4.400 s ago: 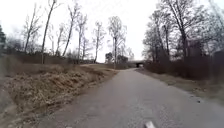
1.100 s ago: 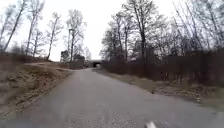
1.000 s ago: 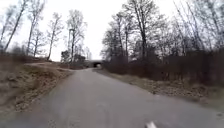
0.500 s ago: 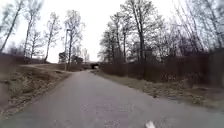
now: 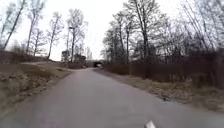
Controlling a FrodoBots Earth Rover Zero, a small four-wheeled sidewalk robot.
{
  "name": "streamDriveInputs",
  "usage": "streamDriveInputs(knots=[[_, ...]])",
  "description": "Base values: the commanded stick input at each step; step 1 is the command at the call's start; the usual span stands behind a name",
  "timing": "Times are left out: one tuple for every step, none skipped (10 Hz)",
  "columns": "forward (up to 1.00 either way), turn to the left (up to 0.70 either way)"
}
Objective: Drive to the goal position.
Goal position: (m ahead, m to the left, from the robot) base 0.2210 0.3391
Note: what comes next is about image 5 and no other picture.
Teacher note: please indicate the underpass bridge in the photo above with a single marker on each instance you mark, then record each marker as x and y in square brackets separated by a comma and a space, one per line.
[97, 63]

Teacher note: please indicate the dark bush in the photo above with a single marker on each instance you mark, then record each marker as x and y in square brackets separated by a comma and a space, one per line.
[76, 63]

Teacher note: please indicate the grey asphalt path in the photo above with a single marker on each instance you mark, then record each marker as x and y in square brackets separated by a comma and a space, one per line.
[90, 100]

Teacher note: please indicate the lamp pole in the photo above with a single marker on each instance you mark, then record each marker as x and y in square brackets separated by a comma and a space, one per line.
[68, 43]

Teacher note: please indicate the stand of bare trees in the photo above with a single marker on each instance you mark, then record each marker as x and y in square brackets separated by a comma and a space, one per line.
[143, 26]

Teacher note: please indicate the row of bare trees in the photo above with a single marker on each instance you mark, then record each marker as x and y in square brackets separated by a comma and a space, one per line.
[75, 26]

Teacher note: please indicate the leaf-strewn grass verge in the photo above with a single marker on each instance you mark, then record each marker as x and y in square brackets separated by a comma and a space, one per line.
[173, 90]
[26, 80]

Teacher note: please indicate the robot's own part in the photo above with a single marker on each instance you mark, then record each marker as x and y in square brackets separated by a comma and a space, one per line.
[150, 125]

